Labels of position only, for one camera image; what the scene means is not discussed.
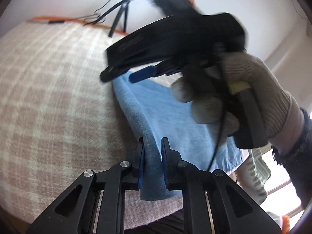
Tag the green white patterned pillow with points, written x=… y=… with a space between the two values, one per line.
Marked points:
x=252 y=175

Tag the beige checkered bed blanket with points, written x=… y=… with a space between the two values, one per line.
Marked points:
x=58 y=119

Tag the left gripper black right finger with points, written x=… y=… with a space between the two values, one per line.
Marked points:
x=212 y=201

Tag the light blue denim pants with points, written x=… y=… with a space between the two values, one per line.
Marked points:
x=153 y=113

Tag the black mini tripod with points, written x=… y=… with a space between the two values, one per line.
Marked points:
x=123 y=7

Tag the right hand white glove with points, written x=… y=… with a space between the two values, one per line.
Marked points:
x=283 y=119

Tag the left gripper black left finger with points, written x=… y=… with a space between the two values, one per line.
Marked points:
x=94 y=202

